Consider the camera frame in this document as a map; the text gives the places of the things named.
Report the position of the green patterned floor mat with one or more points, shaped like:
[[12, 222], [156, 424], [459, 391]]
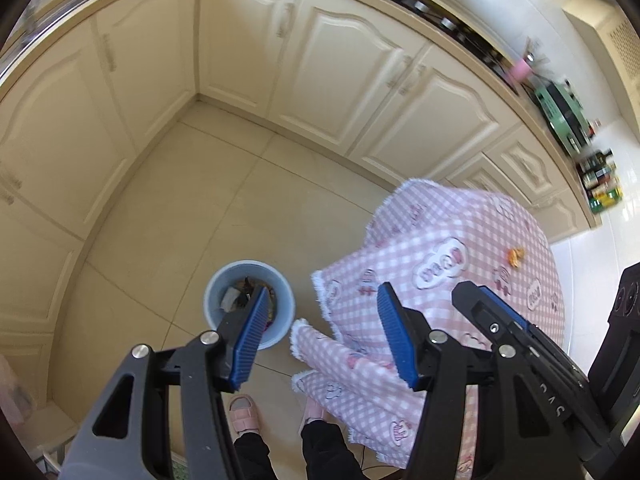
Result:
[[180, 470]]

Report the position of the person's leg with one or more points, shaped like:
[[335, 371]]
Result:
[[252, 455], [325, 450]]

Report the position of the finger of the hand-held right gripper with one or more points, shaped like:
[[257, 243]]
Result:
[[480, 305]]

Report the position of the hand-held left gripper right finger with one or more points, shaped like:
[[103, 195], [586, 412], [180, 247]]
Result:
[[395, 340]]

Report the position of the person's right leg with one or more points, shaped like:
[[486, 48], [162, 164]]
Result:
[[325, 450]]

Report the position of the cream vented cabinet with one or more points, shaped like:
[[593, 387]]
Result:
[[620, 45]]

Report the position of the cluster of seasoning bottles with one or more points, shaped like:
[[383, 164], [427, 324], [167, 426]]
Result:
[[600, 185]]

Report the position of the pink checked tablecloth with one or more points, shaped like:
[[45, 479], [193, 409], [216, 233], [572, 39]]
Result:
[[450, 230]]

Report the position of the small orange object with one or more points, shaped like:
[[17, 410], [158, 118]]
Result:
[[516, 256]]

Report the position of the pink slipper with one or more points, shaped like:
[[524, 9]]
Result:
[[314, 411], [244, 415]]

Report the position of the light blue plastic bin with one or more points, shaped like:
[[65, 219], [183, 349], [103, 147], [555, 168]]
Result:
[[225, 275]]

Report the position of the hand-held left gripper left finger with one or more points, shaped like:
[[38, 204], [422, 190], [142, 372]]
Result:
[[247, 340]]

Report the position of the white crumpled tissue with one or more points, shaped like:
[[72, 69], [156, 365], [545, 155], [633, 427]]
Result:
[[231, 297]]

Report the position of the pink cup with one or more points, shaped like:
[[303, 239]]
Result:
[[520, 72]]

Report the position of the black gas stove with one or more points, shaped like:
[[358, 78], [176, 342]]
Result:
[[450, 25]]

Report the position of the green kitchen appliance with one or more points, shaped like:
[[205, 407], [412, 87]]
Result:
[[565, 115]]

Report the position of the row of cream cabinet doors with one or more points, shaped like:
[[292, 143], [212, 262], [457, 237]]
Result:
[[350, 60]]

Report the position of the person's left leg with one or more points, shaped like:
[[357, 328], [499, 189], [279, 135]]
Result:
[[252, 455]]

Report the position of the dark mixed scraps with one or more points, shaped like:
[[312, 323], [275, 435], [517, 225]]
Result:
[[246, 292]]

